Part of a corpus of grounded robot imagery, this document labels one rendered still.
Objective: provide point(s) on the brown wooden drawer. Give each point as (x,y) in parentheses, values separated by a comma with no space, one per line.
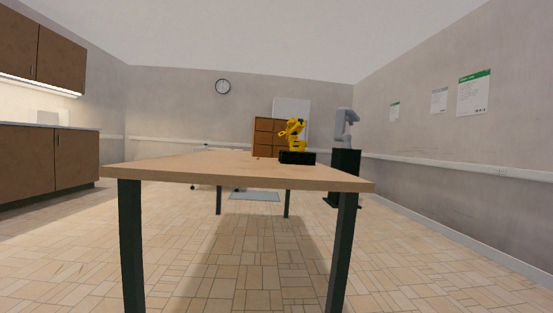
(263,137)
(280,125)
(280,140)
(264,124)
(262,150)
(277,148)

